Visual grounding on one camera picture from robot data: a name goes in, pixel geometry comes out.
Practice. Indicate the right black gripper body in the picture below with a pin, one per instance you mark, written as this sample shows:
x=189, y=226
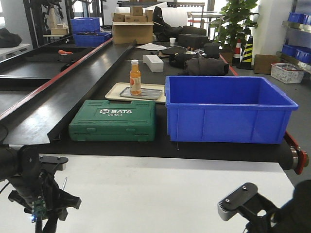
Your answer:
x=258, y=211

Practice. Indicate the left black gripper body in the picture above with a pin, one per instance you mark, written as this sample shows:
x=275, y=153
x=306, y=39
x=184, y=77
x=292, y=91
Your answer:
x=43, y=199

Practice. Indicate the green-black cross screwdriver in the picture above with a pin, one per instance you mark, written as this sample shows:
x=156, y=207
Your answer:
x=64, y=183

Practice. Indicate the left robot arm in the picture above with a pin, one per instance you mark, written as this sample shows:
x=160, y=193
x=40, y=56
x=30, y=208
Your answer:
x=18, y=159

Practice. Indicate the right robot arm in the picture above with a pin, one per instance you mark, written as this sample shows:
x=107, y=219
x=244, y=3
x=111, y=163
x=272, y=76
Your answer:
x=292, y=217

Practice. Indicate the beige plastic tray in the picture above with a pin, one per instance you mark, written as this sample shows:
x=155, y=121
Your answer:
x=114, y=93

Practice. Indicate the small grey metal tray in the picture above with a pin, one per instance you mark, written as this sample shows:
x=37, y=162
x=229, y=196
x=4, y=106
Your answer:
x=146, y=94

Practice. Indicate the green SATA tool case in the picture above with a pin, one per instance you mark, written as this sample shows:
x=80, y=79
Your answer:
x=101, y=120

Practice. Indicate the large blue plastic bin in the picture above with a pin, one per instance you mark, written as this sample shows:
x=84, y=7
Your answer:
x=235, y=109

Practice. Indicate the brown cardboard box on floor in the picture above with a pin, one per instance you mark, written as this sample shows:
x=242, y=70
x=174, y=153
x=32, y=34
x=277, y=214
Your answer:
x=262, y=64

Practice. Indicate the yellow-black traffic cone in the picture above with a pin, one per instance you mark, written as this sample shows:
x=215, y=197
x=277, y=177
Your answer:
x=246, y=62

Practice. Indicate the orange juice bottle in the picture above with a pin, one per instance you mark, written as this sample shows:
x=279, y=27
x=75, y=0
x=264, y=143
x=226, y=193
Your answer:
x=135, y=78

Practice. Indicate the dark folded cloth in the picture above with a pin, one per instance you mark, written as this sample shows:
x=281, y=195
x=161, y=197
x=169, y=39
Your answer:
x=205, y=67

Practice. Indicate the blue crate on conveyor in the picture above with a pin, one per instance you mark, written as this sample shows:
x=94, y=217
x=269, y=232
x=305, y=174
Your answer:
x=91, y=39

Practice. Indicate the white rectangular box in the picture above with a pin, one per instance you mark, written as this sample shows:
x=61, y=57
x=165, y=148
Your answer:
x=154, y=63

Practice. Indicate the large cardboard box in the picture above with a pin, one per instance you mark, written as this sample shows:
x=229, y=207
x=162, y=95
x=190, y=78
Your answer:
x=127, y=32

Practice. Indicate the potted green plant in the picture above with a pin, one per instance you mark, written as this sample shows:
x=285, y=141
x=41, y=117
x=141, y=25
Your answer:
x=235, y=23

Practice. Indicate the white paper cup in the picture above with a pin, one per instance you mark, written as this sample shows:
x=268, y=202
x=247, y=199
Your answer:
x=172, y=41

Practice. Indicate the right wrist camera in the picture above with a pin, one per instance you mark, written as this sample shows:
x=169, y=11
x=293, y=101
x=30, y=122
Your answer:
x=228, y=206

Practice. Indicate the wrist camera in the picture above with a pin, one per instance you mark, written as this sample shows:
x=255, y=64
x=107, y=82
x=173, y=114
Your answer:
x=53, y=163
x=228, y=206

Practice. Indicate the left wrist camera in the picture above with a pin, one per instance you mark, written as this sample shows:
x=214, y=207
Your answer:
x=53, y=163

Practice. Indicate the white wire basket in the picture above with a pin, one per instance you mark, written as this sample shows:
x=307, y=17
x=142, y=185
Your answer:
x=287, y=73

